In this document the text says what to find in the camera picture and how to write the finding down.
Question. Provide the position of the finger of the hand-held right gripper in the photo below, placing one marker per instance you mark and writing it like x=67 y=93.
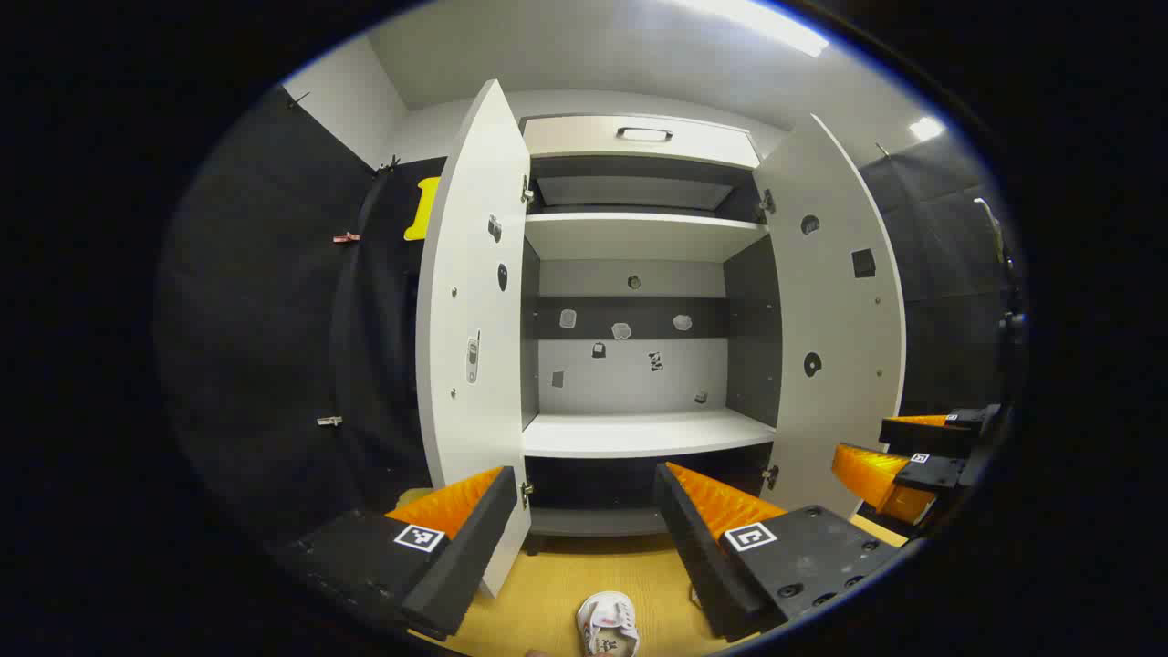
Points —
x=931 y=438
x=931 y=473

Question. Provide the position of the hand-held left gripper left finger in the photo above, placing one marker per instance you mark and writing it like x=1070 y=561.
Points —
x=465 y=566

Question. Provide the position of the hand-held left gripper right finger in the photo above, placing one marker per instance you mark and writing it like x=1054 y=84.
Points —
x=693 y=547

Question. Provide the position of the white canvas shoe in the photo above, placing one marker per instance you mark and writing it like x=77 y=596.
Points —
x=607 y=625

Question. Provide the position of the white cabinet door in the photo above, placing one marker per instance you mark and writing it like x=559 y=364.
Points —
x=839 y=319
x=474 y=274

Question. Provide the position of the ceiling light panel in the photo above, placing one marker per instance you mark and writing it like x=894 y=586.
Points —
x=926 y=128

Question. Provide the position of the black backdrop cloth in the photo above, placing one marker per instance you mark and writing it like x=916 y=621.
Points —
x=255 y=319

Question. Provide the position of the black binder clip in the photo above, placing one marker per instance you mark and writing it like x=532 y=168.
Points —
x=388 y=166

